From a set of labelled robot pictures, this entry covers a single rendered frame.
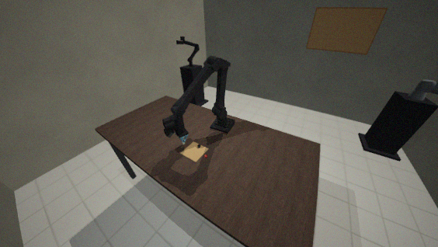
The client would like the tan flat mat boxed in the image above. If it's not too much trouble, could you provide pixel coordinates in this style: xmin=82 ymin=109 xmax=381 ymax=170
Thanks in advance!
xmin=181 ymin=142 xmax=208 ymax=162

